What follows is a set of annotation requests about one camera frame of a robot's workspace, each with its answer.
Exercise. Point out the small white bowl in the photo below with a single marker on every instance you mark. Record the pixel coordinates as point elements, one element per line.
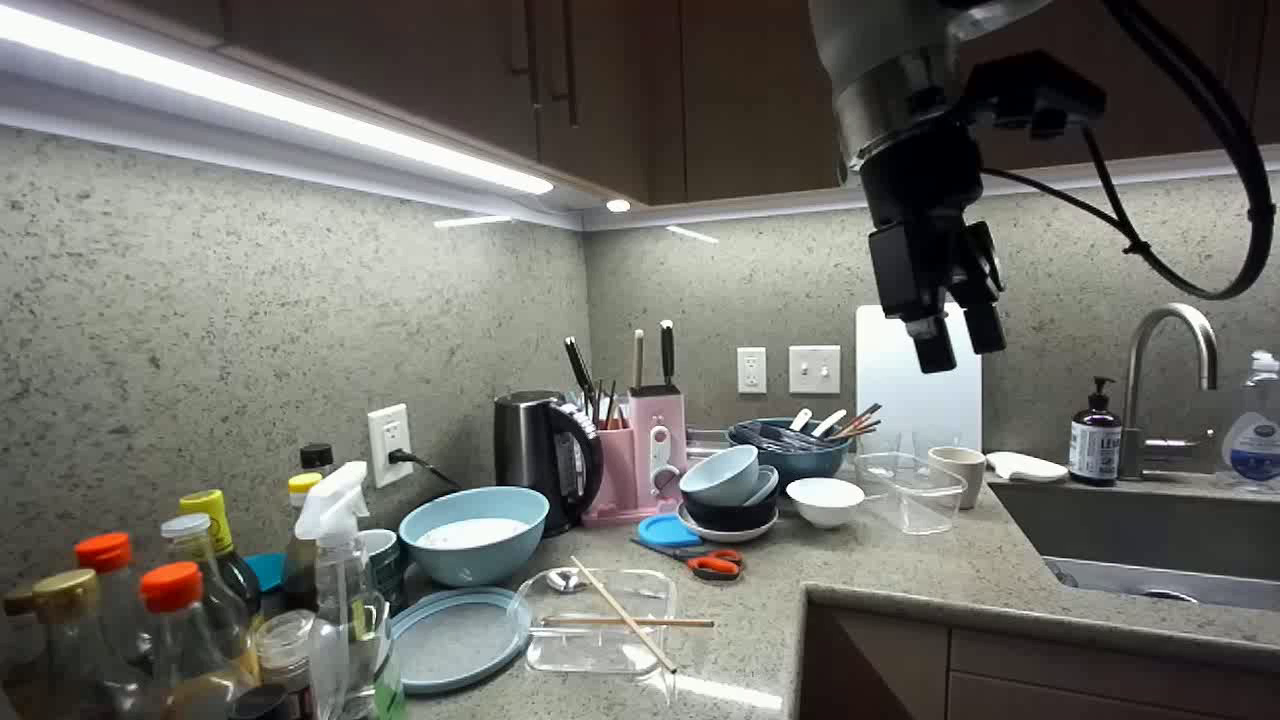
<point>826,500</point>

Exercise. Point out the silver utensil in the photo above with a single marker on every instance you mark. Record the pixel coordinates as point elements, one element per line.
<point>803,416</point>
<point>828,427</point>

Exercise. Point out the blue lid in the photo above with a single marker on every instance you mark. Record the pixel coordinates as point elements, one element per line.
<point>664,534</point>

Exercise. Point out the steel sink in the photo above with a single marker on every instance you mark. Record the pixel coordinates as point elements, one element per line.
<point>1144,534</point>

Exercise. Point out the small blue container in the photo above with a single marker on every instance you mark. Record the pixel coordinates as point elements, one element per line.
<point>267,569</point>

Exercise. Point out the dark brown upper cabinets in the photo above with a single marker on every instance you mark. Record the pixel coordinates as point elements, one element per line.
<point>442,53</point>

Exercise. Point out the small round cabinet light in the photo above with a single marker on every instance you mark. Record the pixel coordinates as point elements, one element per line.
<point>617,204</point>

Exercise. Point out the pink knife block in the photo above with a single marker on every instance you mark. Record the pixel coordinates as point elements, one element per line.
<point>644,453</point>

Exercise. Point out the yellow cap green bottle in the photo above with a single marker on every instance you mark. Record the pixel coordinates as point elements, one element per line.
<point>207,506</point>

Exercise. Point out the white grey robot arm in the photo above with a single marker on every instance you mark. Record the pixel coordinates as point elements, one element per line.
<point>881,53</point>

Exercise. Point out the dark blue bowl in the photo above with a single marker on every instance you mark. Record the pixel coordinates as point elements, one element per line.
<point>792,457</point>

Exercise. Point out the blue liquid spray bottle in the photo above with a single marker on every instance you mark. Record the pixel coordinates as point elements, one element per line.
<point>1253,446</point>

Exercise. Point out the white mug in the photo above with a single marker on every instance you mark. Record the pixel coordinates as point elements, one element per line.
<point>963,473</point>

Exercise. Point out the yellow cap dark bottle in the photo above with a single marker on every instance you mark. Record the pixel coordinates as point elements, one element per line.
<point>300,484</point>

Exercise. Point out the steel electric kettle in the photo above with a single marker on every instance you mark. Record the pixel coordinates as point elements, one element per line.
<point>540,453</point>

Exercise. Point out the steel faucet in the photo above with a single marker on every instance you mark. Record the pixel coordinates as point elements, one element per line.
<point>1173,317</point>

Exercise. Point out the white wall outlet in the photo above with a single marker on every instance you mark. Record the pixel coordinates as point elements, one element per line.
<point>390,443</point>

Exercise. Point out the under-cabinet light strip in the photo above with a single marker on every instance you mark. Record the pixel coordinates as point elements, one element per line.
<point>267,107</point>

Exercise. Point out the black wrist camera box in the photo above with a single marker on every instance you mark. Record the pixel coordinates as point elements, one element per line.
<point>1035,98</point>

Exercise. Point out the light blue plate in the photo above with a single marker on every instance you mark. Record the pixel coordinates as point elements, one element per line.
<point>461,640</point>

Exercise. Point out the small light blue bowl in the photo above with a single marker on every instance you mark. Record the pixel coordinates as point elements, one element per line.
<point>723,473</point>

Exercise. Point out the white double wall switch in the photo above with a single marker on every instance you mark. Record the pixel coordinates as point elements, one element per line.
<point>814,370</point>

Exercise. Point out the white sponge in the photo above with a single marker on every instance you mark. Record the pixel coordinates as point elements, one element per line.
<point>1027,464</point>

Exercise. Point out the gold cap glass bottle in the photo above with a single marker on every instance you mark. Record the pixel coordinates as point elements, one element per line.
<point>65,594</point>

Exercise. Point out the silver lid glass jar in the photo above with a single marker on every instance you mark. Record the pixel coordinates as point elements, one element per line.
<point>286,634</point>

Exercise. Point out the brown lower cabinet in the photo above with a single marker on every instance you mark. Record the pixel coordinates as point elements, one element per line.
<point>1066,672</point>

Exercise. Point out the dark soap pump bottle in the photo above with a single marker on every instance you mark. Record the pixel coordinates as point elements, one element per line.
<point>1093,446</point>

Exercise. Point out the white plate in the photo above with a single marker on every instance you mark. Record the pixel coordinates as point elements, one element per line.
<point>733,537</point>

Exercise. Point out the small teal cup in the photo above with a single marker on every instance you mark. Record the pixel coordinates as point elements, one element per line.
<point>383,552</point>

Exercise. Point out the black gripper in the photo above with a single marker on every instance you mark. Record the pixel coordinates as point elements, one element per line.
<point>924,215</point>

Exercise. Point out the large light blue bowl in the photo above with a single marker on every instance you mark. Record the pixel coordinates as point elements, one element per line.
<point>475,534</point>

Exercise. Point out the orange cap bottle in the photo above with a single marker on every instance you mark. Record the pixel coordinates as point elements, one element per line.
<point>107,549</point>
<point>169,584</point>

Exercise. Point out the white cutting board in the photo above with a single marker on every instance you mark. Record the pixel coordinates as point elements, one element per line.
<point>887,385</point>

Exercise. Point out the clear plastic container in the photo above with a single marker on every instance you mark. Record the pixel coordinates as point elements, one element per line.
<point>911,500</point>

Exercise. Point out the dark glass bottle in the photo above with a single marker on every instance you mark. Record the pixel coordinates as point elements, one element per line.
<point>18,647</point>

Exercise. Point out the clear cap glass bottle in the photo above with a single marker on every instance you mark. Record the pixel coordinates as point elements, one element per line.
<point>185,529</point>

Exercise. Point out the white single wall switch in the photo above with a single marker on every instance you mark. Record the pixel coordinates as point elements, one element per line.
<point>749,370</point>

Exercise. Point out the clear white spray bottle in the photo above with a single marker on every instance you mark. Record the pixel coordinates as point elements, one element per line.
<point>330,500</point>

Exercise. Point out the black cap bottle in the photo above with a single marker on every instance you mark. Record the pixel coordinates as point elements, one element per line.
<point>316,457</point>

